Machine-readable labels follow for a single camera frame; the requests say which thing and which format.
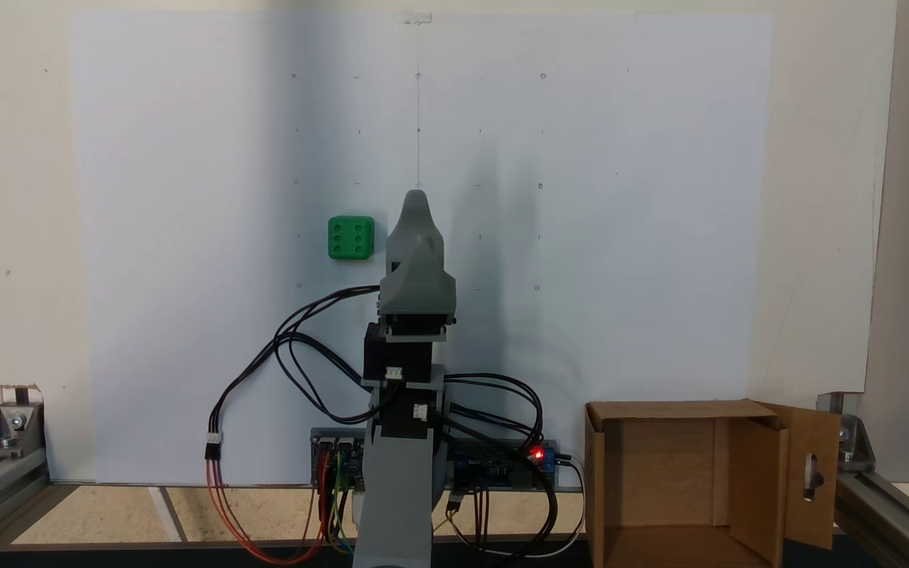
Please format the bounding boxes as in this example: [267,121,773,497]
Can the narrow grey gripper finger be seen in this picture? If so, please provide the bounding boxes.
[382,239,424,294]

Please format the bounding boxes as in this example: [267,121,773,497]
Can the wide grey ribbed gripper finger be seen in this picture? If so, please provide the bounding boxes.
[388,189,447,277]

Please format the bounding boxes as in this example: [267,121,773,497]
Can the green dice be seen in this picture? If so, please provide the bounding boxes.
[327,216,376,261]

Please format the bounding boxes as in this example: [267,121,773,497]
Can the blue circuit board red LED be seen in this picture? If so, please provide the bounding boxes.
[448,438,559,491]

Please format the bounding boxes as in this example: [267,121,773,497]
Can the large white paper sheet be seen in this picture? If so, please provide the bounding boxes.
[69,9,775,486]

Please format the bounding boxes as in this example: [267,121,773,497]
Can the open cardboard box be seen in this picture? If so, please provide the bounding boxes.
[585,398,844,568]

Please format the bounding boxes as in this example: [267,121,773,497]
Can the circuit board with coloured wires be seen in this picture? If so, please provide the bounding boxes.
[310,428,368,490]

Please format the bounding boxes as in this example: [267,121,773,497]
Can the red orange wires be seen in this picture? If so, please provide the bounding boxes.
[206,454,335,565]

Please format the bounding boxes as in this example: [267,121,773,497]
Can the white cable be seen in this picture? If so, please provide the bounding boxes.
[454,458,586,559]

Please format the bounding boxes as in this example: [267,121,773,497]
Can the black cable bundle white connector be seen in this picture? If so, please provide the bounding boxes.
[206,284,383,462]

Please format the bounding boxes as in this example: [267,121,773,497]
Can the metal corner bracket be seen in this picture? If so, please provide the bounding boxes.
[817,392,875,473]
[0,385,45,460]

